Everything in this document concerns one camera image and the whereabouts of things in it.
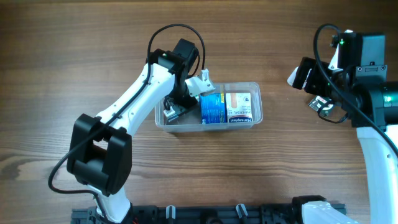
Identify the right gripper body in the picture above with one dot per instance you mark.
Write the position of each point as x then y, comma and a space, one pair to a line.
310, 81

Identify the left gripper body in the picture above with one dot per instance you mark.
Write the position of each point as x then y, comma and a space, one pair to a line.
179, 109

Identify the white Panadol box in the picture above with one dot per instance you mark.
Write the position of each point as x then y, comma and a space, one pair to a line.
172, 113

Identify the blue medicine box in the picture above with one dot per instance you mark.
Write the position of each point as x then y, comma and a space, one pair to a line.
213, 108

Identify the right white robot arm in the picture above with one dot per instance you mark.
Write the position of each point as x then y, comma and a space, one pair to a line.
356, 80

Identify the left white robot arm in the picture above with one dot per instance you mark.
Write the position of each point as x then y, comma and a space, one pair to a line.
101, 147

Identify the clear plastic container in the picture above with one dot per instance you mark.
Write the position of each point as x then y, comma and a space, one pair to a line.
191, 121

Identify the white Hansaplast box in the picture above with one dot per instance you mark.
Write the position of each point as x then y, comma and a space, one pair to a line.
238, 107

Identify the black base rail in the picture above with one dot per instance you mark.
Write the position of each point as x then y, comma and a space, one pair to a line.
265, 214

